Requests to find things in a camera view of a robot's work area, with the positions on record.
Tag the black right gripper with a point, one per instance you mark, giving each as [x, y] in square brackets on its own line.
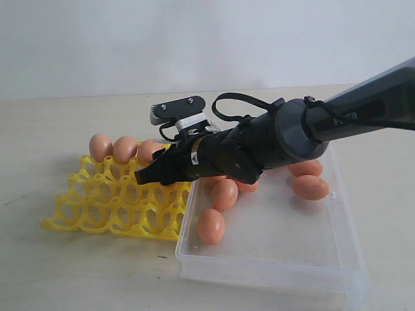
[221, 153]

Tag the brown egg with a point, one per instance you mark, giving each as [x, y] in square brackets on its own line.
[311, 167]
[224, 195]
[213, 180]
[310, 187]
[247, 188]
[100, 146]
[211, 227]
[124, 149]
[146, 149]

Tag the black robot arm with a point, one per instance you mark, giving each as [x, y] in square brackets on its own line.
[287, 132]

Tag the yellow plastic egg tray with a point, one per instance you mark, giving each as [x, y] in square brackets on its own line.
[105, 197]

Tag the clear plastic container box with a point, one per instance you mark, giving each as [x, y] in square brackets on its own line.
[274, 240]

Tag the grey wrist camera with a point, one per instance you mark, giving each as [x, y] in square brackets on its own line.
[176, 110]

